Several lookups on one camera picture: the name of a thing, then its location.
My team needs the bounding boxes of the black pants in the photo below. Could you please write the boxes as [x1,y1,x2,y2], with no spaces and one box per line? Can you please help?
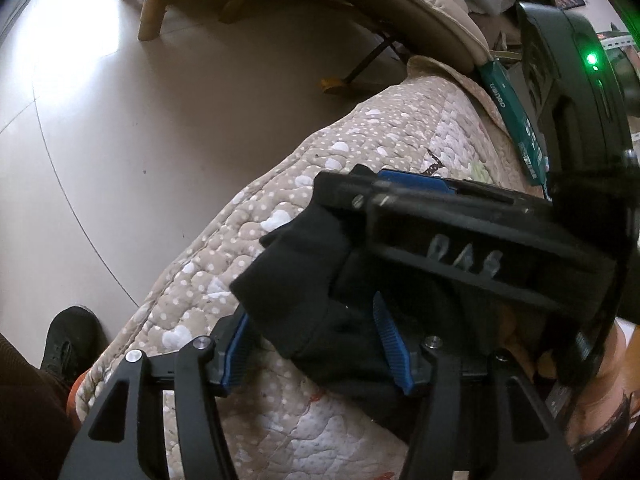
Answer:
[230,205,501,443]

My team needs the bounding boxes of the person's brown trouser leg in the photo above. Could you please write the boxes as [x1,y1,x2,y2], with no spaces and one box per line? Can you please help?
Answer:
[0,332,81,480]

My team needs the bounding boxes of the person's black shoe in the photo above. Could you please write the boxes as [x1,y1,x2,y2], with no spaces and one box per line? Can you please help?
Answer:
[39,306,107,386]

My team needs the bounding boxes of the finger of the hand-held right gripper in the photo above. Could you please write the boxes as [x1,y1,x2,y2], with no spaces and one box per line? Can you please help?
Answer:
[314,170,621,323]
[350,164,553,207]

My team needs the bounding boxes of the person's right hand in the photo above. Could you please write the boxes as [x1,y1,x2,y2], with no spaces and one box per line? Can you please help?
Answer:
[495,305,566,378]

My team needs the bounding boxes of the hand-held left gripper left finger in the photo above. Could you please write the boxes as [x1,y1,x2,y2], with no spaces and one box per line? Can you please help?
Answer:
[57,307,263,480]

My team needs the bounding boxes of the black recliner frame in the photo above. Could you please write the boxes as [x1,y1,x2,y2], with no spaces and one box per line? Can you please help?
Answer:
[320,20,411,95]

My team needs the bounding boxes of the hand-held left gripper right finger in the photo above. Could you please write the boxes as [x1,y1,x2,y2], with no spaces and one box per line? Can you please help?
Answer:
[371,291,583,480]

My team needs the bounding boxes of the beige dotted quilted blanket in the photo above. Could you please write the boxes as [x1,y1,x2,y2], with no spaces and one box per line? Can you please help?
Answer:
[67,55,556,480]

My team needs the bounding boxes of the dark wrist band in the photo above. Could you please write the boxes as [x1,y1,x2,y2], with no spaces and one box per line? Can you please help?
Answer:
[570,390,635,458]

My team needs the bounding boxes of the green cardboard box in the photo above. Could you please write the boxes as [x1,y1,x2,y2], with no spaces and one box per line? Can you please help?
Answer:
[475,57,553,188]

